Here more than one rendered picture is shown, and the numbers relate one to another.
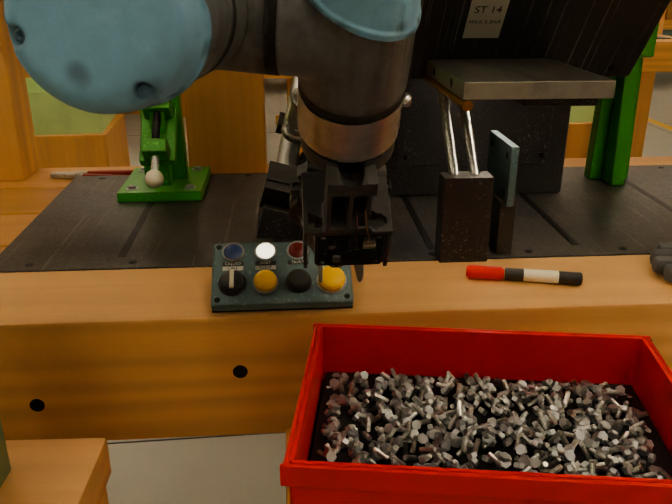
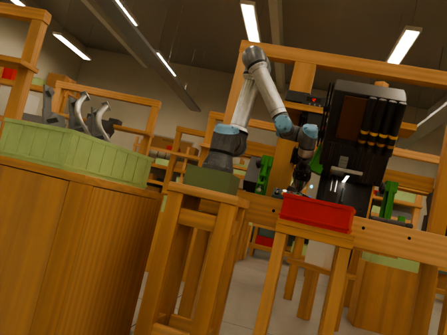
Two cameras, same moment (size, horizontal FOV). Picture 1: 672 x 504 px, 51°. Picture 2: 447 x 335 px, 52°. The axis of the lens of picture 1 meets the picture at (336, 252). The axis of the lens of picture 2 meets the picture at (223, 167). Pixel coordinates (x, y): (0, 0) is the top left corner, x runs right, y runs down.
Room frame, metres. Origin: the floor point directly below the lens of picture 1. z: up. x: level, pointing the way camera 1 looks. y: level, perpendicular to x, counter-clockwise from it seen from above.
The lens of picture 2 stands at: (-1.71, -0.25, 0.78)
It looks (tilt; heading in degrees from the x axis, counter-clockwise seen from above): 5 degrees up; 16
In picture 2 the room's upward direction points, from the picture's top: 13 degrees clockwise
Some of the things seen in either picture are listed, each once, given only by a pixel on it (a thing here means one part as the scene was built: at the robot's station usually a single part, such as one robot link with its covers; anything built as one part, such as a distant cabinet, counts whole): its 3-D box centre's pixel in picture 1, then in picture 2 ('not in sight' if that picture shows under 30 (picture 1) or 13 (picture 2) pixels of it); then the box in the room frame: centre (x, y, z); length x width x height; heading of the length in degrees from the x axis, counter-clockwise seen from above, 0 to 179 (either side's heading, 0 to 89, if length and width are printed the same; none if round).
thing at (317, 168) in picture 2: not in sight; (318, 161); (0.95, -0.04, 1.17); 0.13 x 0.12 x 0.20; 94
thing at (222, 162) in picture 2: not in sight; (219, 161); (0.35, 0.36, 0.99); 0.15 x 0.15 x 0.10
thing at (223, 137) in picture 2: not in sight; (225, 137); (0.36, 0.36, 1.11); 0.13 x 0.12 x 0.14; 176
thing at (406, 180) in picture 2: not in sight; (329, 164); (1.39, -0.08, 1.23); 1.30 x 0.05 x 0.09; 94
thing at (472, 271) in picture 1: (523, 274); not in sight; (0.74, -0.22, 0.91); 0.13 x 0.02 x 0.02; 81
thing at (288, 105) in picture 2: not in sight; (339, 118); (1.28, -0.09, 1.52); 0.90 x 0.25 x 0.04; 94
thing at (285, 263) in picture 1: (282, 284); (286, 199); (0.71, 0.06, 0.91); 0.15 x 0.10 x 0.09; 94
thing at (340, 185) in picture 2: (463, 79); (343, 189); (1.17, -0.21, 1.07); 0.30 x 0.18 x 0.34; 94
